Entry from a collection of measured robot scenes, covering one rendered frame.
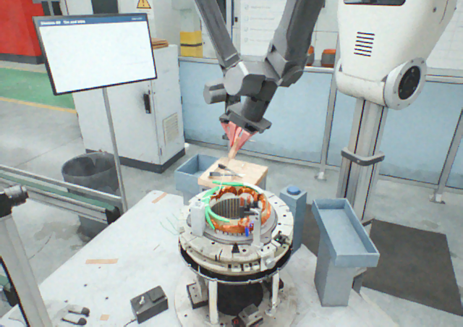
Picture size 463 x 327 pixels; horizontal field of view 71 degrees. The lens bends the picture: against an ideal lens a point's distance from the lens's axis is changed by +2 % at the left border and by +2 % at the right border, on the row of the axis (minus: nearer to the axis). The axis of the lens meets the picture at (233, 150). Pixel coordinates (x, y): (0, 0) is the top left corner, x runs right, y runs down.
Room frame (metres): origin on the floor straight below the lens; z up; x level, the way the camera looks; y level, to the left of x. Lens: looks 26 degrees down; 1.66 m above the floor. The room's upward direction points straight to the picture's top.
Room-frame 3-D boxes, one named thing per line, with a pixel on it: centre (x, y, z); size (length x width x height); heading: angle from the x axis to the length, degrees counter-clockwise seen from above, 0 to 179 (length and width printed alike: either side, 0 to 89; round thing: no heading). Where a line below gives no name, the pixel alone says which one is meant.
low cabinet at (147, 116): (3.27, 1.09, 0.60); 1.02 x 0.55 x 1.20; 67
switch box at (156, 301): (0.69, 0.26, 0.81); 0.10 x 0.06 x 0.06; 124
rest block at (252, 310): (0.63, -0.05, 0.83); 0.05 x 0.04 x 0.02; 123
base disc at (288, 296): (0.74, -0.01, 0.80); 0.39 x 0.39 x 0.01
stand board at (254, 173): (1.04, 0.00, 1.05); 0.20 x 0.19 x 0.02; 65
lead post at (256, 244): (0.62, -0.06, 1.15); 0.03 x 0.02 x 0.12; 61
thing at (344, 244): (0.75, -0.31, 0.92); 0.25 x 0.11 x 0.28; 1
